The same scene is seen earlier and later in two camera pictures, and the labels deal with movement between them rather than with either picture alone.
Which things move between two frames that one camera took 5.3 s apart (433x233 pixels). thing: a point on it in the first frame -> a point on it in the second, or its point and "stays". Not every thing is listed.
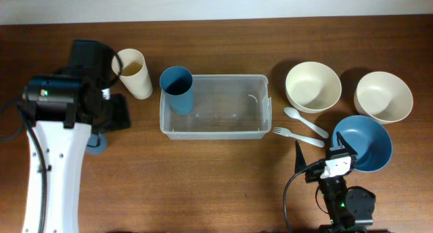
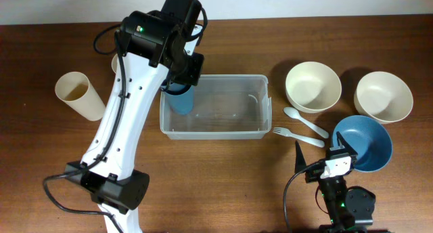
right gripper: (313, 174) stays
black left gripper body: (120, 118) -> (191, 70)
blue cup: (176, 82) stays
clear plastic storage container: (226, 107) stays
